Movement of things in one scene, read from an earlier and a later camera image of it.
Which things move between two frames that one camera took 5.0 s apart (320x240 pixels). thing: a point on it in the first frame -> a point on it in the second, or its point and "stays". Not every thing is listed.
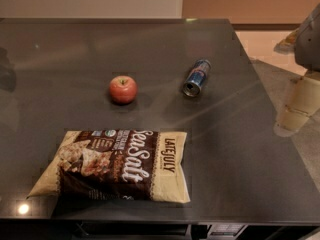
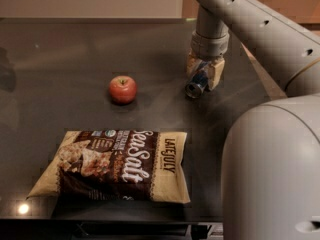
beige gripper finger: [302, 101] -> [211, 40]
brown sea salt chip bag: [114, 164] stays
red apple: [123, 89] stays
